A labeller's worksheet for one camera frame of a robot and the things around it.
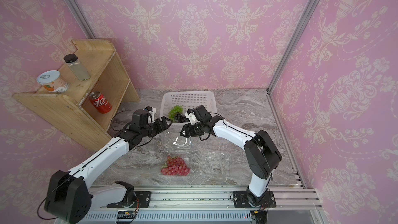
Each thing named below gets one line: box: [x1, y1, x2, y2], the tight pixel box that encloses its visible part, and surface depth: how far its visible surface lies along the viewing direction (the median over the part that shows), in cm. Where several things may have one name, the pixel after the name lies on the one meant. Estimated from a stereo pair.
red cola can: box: [88, 91, 113, 115], surface depth 77 cm
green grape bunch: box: [168, 104, 184, 122], surface depth 108 cm
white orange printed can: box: [36, 70, 70, 93], surface depth 60 cm
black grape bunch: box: [174, 112, 191, 123], surface depth 102 cm
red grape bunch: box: [160, 156, 190, 176], surface depth 81 cm
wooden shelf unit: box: [12, 39, 141, 152], surface depth 73 cm
